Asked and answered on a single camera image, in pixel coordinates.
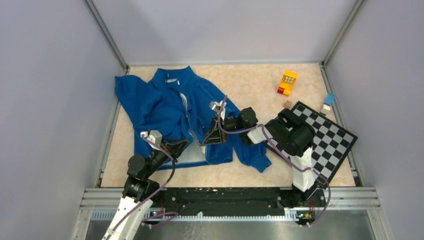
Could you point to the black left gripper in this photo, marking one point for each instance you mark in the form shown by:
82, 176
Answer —
176, 148

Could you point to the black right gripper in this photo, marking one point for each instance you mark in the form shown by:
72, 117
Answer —
214, 134

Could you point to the blue zip jacket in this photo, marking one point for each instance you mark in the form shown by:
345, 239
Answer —
176, 102

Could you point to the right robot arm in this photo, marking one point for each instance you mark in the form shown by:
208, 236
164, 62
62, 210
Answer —
287, 134

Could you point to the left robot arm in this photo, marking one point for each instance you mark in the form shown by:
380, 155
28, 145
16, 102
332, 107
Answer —
139, 189

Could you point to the small brown wooden cube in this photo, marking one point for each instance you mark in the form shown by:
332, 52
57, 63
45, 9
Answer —
288, 105

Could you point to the yellow red toy block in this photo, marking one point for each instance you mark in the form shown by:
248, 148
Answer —
287, 82

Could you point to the black white checkerboard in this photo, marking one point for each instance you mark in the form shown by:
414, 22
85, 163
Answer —
332, 143

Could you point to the blue white small block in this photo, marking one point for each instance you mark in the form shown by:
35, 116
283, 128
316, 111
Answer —
326, 107

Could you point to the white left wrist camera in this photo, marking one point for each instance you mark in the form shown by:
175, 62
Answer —
152, 137

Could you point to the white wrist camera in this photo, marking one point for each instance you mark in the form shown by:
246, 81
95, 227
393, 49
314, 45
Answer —
152, 137
218, 107

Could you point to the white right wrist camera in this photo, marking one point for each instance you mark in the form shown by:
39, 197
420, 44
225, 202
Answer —
218, 107

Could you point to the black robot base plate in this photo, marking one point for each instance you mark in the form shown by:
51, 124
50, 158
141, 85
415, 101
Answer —
234, 201

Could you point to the aluminium frame rail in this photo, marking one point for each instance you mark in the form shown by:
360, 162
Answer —
339, 198

